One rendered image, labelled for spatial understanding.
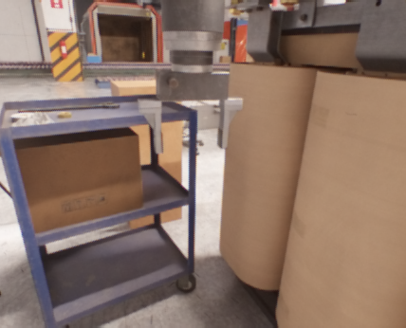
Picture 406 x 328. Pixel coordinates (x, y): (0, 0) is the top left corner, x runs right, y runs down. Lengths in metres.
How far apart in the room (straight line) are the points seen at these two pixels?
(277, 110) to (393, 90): 0.38
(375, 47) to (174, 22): 0.43
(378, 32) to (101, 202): 0.98
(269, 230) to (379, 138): 0.58
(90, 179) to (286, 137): 0.70
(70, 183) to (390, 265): 0.96
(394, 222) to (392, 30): 0.39
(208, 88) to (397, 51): 0.38
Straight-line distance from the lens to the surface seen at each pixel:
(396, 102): 0.66
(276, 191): 1.03
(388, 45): 0.72
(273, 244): 1.15
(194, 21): 0.49
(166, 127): 1.72
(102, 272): 1.50
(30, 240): 1.08
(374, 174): 0.70
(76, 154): 1.05
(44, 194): 1.09
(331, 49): 0.93
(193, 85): 0.52
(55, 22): 10.68
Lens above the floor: 1.12
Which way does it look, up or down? 22 degrees down
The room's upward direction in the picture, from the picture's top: 2 degrees clockwise
